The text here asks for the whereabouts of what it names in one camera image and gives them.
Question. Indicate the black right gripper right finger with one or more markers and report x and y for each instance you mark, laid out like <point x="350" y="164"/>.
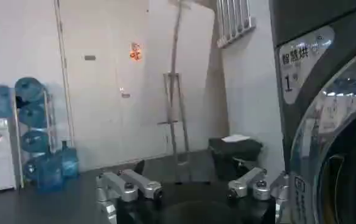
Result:
<point x="244" y="182"/>

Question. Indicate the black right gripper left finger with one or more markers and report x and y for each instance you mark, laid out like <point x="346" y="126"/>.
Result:
<point x="129" y="185"/>

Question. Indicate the black bin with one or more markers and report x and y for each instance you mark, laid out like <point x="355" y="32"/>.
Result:
<point x="232" y="155"/>

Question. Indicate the white paper sheet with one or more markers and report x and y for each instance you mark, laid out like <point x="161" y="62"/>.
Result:
<point x="235" y="138"/>

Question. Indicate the blue water bottle with neck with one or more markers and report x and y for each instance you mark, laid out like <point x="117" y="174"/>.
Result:
<point x="69" y="161"/>

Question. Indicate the large blue water bottle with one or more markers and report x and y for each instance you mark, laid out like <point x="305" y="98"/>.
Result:
<point x="50" y="175"/>

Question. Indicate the round glass dryer door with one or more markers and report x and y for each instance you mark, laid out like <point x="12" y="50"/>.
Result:
<point x="323" y="131"/>

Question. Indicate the tall metal stand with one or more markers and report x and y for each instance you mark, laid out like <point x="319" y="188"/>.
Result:
<point x="174" y="91"/>

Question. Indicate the rack of blue water bottles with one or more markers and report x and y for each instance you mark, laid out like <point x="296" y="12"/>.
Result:
<point x="31" y="115"/>

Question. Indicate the white window grille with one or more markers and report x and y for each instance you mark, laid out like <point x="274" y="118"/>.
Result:
<point x="234" y="18"/>

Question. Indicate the grey dryer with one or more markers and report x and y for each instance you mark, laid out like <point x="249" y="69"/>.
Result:
<point x="299" y="18"/>

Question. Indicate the small wall switch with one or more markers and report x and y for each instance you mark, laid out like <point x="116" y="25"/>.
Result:
<point x="125" y="95"/>

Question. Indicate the grey wall plate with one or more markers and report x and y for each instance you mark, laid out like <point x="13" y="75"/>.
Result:
<point x="90" y="57"/>

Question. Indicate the red wall sign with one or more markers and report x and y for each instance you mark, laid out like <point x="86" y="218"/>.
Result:
<point x="136" y="51"/>

